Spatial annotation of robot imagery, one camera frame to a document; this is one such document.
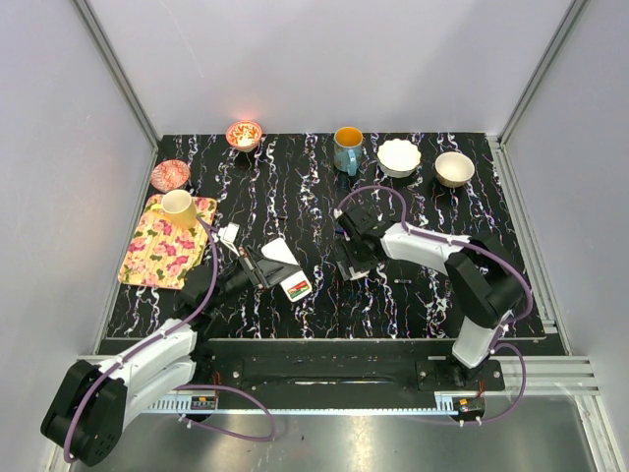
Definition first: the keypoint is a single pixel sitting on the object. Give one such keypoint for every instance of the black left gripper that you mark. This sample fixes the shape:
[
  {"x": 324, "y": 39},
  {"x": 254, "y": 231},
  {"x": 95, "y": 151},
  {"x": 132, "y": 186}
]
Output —
[{"x": 267, "y": 272}]

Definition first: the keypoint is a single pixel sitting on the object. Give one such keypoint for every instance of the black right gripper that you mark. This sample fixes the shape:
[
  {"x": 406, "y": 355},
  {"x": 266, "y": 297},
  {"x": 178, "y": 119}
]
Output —
[{"x": 345, "y": 251}]

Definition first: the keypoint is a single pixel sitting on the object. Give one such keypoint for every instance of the white red remote control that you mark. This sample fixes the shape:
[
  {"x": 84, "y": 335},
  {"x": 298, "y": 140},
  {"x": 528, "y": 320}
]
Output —
[{"x": 280, "y": 267}]

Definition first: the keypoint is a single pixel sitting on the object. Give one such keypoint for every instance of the white battery cover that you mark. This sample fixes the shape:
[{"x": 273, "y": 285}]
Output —
[{"x": 358, "y": 275}]

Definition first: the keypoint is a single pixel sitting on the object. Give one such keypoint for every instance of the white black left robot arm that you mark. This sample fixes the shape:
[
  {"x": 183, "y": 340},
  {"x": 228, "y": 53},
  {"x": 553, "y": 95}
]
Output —
[{"x": 96, "y": 402}]

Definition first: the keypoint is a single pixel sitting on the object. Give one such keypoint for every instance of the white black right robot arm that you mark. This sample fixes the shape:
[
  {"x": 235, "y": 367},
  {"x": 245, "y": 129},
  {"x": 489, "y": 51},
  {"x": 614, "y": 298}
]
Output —
[{"x": 486, "y": 283}]

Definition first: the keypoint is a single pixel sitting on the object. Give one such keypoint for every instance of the white scalloped bowl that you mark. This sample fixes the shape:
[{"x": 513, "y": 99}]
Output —
[{"x": 398, "y": 158}]

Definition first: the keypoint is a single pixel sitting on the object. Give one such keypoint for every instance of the blue mug yellow inside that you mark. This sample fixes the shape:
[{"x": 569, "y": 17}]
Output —
[{"x": 348, "y": 148}]

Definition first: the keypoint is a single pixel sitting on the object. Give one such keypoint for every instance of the floral pink tray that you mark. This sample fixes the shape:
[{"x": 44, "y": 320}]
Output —
[{"x": 161, "y": 253}]

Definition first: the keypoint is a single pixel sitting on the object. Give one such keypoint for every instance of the cream yellow cup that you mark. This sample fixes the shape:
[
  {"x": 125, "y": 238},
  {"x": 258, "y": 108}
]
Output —
[{"x": 179, "y": 207}]

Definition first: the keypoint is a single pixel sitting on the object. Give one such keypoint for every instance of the cream round bowl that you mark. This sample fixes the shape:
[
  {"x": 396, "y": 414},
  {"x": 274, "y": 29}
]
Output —
[{"x": 454, "y": 169}]

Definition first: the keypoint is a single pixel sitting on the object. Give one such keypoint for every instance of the red patterned small bowl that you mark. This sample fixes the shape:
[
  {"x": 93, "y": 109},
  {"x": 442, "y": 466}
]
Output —
[{"x": 244, "y": 135}]

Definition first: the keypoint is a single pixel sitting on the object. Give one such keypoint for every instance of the red patterned saucer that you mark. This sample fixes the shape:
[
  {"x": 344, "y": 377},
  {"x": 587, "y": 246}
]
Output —
[{"x": 170, "y": 175}]

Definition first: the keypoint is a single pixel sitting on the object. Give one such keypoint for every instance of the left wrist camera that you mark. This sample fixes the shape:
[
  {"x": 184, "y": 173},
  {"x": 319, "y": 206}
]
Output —
[{"x": 227, "y": 236}]

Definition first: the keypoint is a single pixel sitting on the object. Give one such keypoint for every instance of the black mounting base plate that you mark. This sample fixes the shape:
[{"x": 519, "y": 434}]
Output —
[{"x": 372, "y": 374}]

